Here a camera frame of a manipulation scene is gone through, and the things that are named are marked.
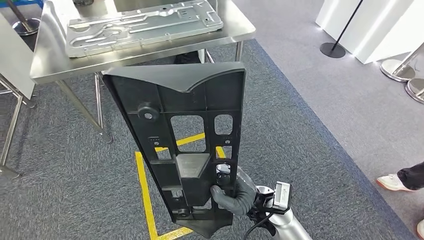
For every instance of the person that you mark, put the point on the person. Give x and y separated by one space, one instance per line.
410 179

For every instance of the chrome stanchion post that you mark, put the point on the chrome stanchion post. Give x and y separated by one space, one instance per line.
26 27

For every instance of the chrome stanchion base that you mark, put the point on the chrome stanchion base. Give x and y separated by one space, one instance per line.
396 69
415 91

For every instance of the black stanchion post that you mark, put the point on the black stanchion post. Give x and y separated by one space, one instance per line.
332 50

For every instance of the white partition board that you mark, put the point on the white partition board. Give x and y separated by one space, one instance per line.
13 49

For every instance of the yellow floor tape square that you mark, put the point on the yellow floor tape square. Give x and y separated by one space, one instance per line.
144 185

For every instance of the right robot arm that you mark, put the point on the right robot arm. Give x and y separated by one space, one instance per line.
291 228

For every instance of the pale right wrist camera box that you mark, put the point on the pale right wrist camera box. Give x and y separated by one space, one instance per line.
282 195

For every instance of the white partition block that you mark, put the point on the white partition block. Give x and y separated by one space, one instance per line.
381 26

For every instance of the stamped grey metal panel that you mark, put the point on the stamped grey metal panel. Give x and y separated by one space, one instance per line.
132 30

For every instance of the blue metal cart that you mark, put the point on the blue metal cart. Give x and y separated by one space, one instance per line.
20 3

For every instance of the stainless steel workbench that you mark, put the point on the stainless steel workbench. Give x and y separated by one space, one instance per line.
53 49

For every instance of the black plastic panel part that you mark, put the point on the black plastic panel part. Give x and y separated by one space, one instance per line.
159 96

